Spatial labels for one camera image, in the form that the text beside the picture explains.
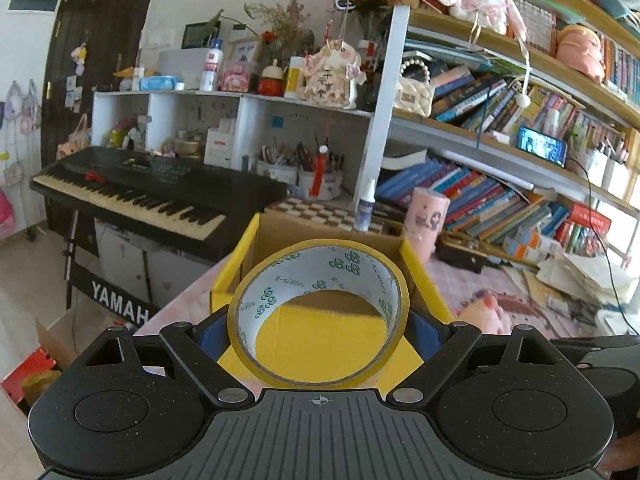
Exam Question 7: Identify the black cable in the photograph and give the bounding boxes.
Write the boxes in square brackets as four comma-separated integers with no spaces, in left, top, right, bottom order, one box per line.
[565,155,640,336]

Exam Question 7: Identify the white box red label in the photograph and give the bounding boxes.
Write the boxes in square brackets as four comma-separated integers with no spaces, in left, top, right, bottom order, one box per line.
[204,127,236,168]

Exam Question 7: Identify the pink white cat ornament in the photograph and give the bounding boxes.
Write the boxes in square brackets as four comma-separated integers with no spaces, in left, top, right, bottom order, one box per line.
[300,40,362,110]

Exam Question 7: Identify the black electronic keyboard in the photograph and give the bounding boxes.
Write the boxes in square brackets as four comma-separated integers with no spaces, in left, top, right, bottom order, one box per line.
[29,146,290,263]

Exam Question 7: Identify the small white spray bottle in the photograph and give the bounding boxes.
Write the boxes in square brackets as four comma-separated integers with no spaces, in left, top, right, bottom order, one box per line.
[353,177,377,233]

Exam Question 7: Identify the white storage box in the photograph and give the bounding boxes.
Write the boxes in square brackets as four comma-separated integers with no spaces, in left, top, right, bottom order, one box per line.
[159,49,208,81]

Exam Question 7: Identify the white pen holder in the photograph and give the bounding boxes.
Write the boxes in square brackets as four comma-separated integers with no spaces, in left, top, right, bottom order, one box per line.
[298,170,343,201]
[256,159,298,186]

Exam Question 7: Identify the orange artificial flowers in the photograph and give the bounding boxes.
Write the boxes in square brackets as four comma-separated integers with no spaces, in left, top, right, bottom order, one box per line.
[350,0,396,41]

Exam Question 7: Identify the black case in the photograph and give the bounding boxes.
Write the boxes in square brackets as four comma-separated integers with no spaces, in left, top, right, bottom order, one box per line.
[436,237,488,273]

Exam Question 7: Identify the dark wooden door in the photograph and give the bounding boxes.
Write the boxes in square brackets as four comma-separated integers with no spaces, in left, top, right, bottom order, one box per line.
[42,0,163,161]

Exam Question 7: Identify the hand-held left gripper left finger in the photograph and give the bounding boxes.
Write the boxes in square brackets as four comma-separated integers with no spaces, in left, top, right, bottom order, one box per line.
[75,310,251,407]

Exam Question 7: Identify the pile of papers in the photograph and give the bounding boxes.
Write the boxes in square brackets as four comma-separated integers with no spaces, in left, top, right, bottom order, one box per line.
[500,250,640,321]

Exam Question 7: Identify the cardboard box with red folders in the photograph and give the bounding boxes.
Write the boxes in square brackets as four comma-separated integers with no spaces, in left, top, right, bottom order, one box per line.
[0,315,76,418]

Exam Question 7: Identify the smartphone with lit screen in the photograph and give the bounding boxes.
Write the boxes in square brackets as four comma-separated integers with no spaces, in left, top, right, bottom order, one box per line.
[516,126,568,167]

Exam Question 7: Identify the blue wet wipes packet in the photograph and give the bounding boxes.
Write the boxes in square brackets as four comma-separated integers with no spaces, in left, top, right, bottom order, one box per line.
[139,76,185,92]

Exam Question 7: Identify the red printed box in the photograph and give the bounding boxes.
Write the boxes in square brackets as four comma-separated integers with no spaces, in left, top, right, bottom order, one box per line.
[567,202,612,256]

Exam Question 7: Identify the black keyboard stand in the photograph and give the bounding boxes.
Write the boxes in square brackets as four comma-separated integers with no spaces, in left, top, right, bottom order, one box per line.
[65,210,151,328]

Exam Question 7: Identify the pink plush toy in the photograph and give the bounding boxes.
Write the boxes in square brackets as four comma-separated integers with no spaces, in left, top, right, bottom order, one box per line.
[457,290,516,336]

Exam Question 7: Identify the person's right hand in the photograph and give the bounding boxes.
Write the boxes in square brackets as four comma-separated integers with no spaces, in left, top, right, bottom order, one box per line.
[601,432,640,480]

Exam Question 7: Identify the red round doll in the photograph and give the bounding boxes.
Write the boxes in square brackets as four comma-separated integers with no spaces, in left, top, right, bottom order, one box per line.
[257,59,285,97]

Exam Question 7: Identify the wooden bookshelf with white post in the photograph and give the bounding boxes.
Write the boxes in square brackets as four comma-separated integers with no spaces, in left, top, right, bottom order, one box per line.
[367,0,640,241]

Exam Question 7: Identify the yellow tape roll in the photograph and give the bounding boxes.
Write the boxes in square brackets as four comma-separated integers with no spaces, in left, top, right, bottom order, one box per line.
[226,241,412,390]

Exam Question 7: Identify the pink plush face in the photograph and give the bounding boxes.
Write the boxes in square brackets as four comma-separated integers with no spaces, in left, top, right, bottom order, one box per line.
[556,24,605,81]

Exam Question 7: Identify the dried flower bouquet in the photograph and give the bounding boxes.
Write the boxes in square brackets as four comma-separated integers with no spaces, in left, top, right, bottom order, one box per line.
[245,0,316,56]

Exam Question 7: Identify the white bottle red label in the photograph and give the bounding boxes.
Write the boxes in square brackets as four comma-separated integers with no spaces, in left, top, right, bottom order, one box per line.
[200,37,224,92]

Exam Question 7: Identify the yellow white carton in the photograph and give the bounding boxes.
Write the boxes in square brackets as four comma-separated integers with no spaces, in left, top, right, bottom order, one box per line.
[285,56,306,98]

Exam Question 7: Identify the black photo frame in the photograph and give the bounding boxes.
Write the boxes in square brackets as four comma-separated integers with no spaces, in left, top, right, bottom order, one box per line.
[182,22,221,50]

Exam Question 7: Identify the pink gift box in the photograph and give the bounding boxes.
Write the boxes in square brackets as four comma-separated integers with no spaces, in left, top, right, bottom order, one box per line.
[221,60,258,93]

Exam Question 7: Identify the row of books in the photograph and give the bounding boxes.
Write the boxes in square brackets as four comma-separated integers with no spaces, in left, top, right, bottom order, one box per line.
[430,65,631,146]
[375,157,571,261]
[595,35,640,103]

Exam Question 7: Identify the cream quilted handbag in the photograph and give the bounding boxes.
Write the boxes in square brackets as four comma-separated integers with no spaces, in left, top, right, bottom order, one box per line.
[394,59,435,118]

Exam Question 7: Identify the white desk organizer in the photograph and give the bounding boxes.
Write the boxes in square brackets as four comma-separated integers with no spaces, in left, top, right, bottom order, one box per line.
[582,145,631,201]

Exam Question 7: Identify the white cubby shelf unit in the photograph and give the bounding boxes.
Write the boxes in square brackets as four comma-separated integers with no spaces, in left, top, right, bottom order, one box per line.
[91,91,376,201]

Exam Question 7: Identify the yellow cardboard box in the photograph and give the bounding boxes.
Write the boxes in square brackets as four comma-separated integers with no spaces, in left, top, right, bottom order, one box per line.
[209,207,456,390]

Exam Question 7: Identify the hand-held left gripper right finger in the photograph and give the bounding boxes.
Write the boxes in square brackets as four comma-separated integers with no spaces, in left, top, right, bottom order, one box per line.
[386,310,566,406]

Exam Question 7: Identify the pink cylindrical container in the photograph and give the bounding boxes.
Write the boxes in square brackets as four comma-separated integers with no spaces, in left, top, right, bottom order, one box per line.
[402,186,450,263]

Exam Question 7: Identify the brown checkered box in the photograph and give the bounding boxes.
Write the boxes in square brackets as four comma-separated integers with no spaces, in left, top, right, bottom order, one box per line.
[265,199,386,235]

